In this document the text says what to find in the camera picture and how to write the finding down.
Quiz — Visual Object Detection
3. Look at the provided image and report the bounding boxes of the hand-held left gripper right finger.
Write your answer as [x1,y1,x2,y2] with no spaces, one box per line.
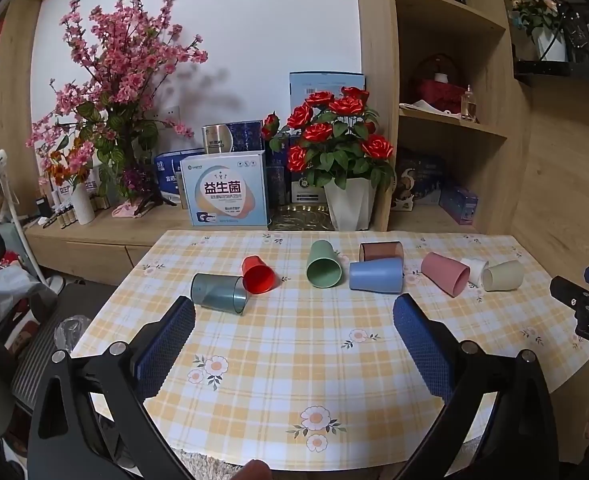
[391,294,560,480]

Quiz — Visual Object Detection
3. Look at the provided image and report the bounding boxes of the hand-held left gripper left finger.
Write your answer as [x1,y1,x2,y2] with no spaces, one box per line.
[27,296,198,480]

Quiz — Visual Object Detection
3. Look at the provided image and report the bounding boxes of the beige cup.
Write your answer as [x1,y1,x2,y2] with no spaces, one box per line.
[481,260,526,292]

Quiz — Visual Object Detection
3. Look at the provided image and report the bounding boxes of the grey transparent cup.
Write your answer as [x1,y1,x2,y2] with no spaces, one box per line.
[190,273,249,316]

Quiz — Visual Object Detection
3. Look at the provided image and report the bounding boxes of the pink cup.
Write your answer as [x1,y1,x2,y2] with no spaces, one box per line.
[421,252,471,298]

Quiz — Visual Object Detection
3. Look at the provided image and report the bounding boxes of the blue cup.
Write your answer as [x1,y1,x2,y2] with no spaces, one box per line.
[348,257,405,295]

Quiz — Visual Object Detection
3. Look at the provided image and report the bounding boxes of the white cup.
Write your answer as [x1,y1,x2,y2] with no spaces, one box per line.
[461,257,490,288]

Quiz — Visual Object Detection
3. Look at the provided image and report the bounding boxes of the brown transparent cup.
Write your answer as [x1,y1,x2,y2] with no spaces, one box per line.
[358,241,405,263]

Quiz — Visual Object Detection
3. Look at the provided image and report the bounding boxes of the red cup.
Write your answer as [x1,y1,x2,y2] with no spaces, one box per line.
[241,255,280,294]

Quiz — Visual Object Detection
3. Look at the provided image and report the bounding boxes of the green cup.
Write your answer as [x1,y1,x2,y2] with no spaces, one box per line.
[305,240,345,289]

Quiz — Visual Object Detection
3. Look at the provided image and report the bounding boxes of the person's left hand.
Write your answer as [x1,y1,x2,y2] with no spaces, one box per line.
[234,459,274,480]

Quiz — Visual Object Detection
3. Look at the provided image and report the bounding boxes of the clear plastic bag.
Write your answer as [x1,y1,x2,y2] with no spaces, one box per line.
[54,315,92,353]

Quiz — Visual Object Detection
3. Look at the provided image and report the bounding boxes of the yellow checked floral tablecloth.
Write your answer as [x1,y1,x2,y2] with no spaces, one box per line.
[69,230,589,472]

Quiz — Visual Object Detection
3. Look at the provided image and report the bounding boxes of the wooden low cabinet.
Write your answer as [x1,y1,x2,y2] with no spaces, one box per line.
[24,205,477,287]

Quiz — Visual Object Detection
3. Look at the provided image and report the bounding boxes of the black treadmill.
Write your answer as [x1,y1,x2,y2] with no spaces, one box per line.
[12,280,120,411]

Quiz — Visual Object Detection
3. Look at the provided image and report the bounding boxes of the pink fabric item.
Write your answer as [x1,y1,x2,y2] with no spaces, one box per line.
[113,202,148,219]

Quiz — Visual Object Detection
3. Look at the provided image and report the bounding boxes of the purple box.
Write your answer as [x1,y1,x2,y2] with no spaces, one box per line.
[438,185,479,226]

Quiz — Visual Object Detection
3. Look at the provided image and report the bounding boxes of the black tripod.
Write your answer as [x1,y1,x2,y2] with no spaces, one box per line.
[132,190,178,208]

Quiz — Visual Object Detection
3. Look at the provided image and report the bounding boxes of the wooden shelf unit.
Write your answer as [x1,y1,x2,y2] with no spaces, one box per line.
[354,0,532,235]

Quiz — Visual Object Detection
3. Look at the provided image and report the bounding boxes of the white faceted flower pot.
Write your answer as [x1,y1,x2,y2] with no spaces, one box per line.
[323,177,377,232]

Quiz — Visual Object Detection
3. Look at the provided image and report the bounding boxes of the white ribbed vase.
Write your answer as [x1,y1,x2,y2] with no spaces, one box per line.
[70,182,96,226]

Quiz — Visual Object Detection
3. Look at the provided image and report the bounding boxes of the dark blue moon box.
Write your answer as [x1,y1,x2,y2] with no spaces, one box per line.
[393,152,445,211]

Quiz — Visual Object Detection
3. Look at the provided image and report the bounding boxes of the white and blue box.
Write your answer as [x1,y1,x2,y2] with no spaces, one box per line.
[181,152,270,227]

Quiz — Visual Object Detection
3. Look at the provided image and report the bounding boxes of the row of small bottles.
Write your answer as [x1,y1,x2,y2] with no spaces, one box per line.
[49,197,111,228]

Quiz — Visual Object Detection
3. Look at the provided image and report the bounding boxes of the blue carton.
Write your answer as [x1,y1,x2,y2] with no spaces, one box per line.
[154,150,188,206]

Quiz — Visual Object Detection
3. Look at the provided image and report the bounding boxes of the purple flower bunch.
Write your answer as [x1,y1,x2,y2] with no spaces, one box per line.
[119,162,158,197]

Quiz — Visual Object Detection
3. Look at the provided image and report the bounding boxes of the white labelled box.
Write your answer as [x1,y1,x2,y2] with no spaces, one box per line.
[290,180,327,206]

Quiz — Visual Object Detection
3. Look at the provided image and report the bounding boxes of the tall dark blue box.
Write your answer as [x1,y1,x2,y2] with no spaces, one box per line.
[265,152,291,208]

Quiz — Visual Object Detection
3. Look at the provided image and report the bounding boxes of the orange flower bunch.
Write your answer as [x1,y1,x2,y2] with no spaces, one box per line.
[47,152,82,193]

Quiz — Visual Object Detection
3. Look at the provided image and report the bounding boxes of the metal can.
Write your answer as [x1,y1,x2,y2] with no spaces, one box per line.
[202,124,235,156]

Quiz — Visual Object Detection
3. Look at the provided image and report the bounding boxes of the glass perfume bottle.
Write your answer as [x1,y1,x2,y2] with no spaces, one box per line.
[460,85,476,122]

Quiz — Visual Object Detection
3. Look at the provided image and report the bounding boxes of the dark blue patterned box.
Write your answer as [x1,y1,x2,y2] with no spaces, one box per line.
[224,120,266,153]

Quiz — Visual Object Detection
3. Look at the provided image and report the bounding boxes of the red rose plant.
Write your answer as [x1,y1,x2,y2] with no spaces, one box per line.
[260,87,396,193]

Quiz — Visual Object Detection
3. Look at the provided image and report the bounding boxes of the white cloth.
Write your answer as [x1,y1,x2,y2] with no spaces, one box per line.
[399,101,462,118]

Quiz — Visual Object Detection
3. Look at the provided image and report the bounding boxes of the black device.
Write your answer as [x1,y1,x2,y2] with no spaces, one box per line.
[564,12,589,63]

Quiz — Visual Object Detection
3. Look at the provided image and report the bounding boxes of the red basket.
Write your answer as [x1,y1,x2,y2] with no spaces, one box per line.
[414,54,467,111]

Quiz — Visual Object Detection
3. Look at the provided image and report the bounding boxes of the pink blossom branches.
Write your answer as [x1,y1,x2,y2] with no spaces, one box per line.
[27,0,210,201]

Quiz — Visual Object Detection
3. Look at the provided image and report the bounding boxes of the pink rose plant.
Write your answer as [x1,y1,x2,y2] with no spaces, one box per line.
[511,0,567,36]

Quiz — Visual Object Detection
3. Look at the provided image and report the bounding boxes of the light blue flat box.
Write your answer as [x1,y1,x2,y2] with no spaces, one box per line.
[289,71,366,111]

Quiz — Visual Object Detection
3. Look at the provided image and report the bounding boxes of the black wall shelf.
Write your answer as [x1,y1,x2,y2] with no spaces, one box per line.
[514,59,589,88]

